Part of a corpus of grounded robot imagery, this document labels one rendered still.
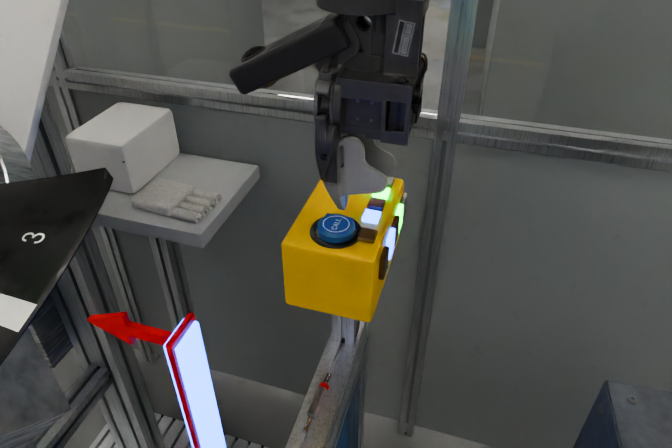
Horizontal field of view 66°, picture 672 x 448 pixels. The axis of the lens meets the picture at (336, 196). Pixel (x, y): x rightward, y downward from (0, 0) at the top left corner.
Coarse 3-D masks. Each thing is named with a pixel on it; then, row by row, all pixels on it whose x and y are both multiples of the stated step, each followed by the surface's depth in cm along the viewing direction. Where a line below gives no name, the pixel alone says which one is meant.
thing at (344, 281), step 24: (312, 216) 56; (360, 216) 56; (384, 216) 56; (288, 240) 53; (312, 240) 53; (384, 240) 54; (288, 264) 54; (312, 264) 53; (336, 264) 52; (360, 264) 51; (288, 288) 56; (312, 288) 55; (336, 288) 54; (360, 288) 53; (336, 312) 56; (360, 312) 55
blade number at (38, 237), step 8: (24, 224) 34; (24, 232) 33; (32, 232) 33; (40, 232) 33; (48, 232) 33; (16, 240) 33; (24, 240) 33; (32, 240) 33; (40, 240) 33; (48, 240) 32; (16, 248) 32; (24, 248) 32; (32, 248) 32; (40, 248) 32
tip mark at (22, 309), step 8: (0, 296) 30; (8, 296) 30; (0, 304) 30; (8, 304) 30; (16, 304) 30; (24, 304) 30; (32, 304) 30; (0, 312) 29; (8, 312) 29; (16, 312) 29; (24, 312) 29; (0, 320) 29; (8, 320) 29; (16, 320) 29; (24, 320) 29; (16, 328) 29
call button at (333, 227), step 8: (328, 216) 54; (336, 216) 54; (344, 216) 54; (320, 224) 53; (328, 224) 53; (336, 224) 53; (344, 224) 53; (352, 224) 53; (320, 232) 53; (328, 232) 52; (336, 232) 52; (344, 232) 52; (352, 232) 53; (328, 240) 52; (336, 240) 52; (344, 240) 52
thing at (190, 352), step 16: (192, 336) 28; (176, 352) 27; (192, 352) 29; (192, 368) 29; (208, 368) 31; (192, 384) 29; (208, 384) 31; (192, 400) 30; (208, 400) 32; (208, 416) 32; (208, 432) 33
